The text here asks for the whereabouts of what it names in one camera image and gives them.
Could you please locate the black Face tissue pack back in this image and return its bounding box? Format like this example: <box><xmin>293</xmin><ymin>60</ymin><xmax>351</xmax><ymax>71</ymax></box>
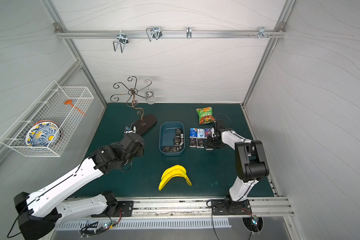
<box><xmin>205</xmin><ymin>139</ymin><xmax>214</xmax><ymax>151</ymax></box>

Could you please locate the black face tissue pack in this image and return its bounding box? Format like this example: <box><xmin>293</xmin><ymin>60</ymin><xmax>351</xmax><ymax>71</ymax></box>
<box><xmin>197</xmin><ymin>138</ymin><xmax>205</xmax><ymax>149</ymax></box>
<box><xmin>190</xmin><ymin>138</ymin><xmax>198</xmax><ymax>148</ymax></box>
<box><xmin>205</xmin><ymin>139</ymin><xmax>214</xmax><ymax>151</ymax></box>

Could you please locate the teal plastic storage box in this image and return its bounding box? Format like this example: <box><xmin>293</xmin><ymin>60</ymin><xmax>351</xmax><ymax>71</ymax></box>
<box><xmin>159</xmin><ymin>122</ymin><xmax>186</xmax><ymax>157</ymax></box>

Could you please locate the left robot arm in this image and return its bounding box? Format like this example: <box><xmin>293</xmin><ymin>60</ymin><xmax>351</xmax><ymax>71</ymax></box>
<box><xmin>14</xmin><ymin>133</ymin><xmax>145</xmax><ymax>240</ymax></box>

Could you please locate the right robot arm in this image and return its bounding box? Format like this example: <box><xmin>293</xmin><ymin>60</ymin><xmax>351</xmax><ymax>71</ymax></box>
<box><xmin>207</xmin><ymin>120</ymin><xmax>270</xmax><ymax>202</ymax></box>

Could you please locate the green snack bag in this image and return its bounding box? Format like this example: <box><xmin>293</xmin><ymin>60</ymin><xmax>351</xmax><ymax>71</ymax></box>
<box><xmin>196</xmin><ymin>107</ymin><xmax>216</xmax><ymax>125</ymax></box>

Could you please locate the metal scroll stand dark base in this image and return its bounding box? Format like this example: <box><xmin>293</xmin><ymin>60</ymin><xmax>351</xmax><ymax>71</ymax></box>
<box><xmin>110</xmin><ymin>76</ymin><xmax>157</xmax><ymax>136</ymax></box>

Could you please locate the yellow banana bunch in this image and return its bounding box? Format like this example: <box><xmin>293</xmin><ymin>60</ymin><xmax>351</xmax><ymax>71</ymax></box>
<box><xmin>158</xmin><ymin>165</ymin><xmax>192</xmax><ymax>191</ymax></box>

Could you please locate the clear glass cup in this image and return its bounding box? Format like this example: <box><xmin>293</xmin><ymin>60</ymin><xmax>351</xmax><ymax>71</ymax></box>
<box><xmin>144</xmin><ymin>79</ymin><xmax>156</xmax><ymax>105</ymax></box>

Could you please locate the orange plastic spoon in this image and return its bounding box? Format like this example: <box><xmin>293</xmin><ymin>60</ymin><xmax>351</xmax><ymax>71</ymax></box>
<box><xmin>65</xmin><ymin>100</ymin><xmax>86</xmax><ymax>116</ymax></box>

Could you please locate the blue yellow patterned plate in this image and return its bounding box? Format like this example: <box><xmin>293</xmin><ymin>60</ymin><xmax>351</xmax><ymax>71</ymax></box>
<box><xmin>25</xmin><ymin>121</ymin><xmax>61</xmax><ymax>147</ymax></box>

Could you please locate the small metal hook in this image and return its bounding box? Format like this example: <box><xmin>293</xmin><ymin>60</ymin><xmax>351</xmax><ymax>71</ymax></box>
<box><xmin>186</xmin><ymin>27</ymin><xmax>192</xmax><ymax>39</ymax></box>

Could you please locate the metal double hook left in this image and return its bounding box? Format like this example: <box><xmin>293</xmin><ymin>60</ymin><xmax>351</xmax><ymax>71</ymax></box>
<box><xmin>113</xmin><ymin>31</ymin><xmax>129</xmax><ymax>53</ymax></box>

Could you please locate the metal double hook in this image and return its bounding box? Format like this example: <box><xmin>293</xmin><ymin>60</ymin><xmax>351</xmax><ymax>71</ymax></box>
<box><xmin>113</xmin><ymin>31</ymin><xmax>129</xmax><ymax>53</ymax></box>
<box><xmin>146</xmin><ymin>27</ymin><xmax>163</xmax><ymax>42</ymax></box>

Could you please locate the metal double hook middle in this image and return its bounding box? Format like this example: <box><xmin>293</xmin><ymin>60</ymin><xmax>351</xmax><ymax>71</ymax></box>
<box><xmin>146</xmin><ymin>27</ymin><xmax>163</xmax><ymax>42</ymax></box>

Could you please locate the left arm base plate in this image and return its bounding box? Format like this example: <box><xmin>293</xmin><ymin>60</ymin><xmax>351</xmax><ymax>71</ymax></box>
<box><xmin>91</xmin><ymin>201</ymin><xmax>134</xmax><ymax>218</ymax></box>

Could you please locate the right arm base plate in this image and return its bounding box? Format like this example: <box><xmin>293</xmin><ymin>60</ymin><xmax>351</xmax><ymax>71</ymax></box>
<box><xmin>206</xmin><ymin>200</ymin><xmax>252</xmax><ymax>216</ymax></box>

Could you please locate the white wire basket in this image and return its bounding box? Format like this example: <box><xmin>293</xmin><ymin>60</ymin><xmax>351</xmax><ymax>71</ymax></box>
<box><xmin>0</xmin><ymin>81</ymin><xmax>94</xmax><ymax>158</ymax></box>

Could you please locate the aluminium front rail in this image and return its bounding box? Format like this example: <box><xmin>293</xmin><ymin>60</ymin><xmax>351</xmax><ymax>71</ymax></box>
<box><xmin>117</xmin><ymin>197</ymin><xmax>295</xmax><ymax>218</ymax></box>

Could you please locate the aluminium rail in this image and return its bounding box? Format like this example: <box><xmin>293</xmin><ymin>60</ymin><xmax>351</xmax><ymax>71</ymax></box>
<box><xmin>55</xmin><ymin>29</ymin><xmax>287</xmax><ymax>40</ymax></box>
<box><xmin>117</xmin><ymin>197</ymin><xmax>295</xmax><ymax>218</ymax></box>

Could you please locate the metal bracket hook right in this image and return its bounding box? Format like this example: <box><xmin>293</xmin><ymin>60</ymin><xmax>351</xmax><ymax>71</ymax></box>
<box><xmin>248</xmin><ymin>27</ymin><xmax>275</xmax><ymax>39</ymax></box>

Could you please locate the aluminium top rail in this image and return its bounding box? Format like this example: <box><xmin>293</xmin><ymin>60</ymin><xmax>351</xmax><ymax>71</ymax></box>
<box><xmin>55</xmin><ymin>29</ymin><xmax>287</xmax><ymax>40</ymax></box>

